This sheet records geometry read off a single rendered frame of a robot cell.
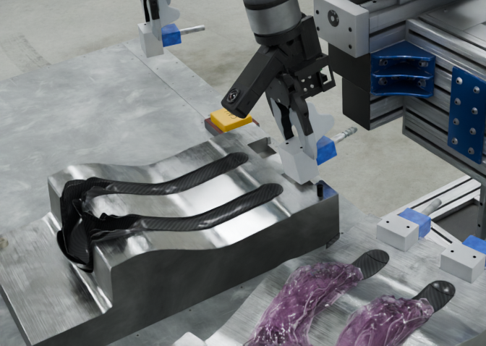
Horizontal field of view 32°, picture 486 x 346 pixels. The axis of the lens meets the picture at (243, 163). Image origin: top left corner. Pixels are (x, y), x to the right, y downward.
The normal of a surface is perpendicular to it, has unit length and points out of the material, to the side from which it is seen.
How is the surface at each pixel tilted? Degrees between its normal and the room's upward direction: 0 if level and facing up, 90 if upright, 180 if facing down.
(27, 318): 0
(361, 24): 90
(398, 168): 0
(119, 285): 90
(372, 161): 0
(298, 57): 82
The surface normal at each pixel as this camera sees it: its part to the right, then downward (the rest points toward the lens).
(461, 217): -0.08, -0.82
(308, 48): 0.47, 0.34
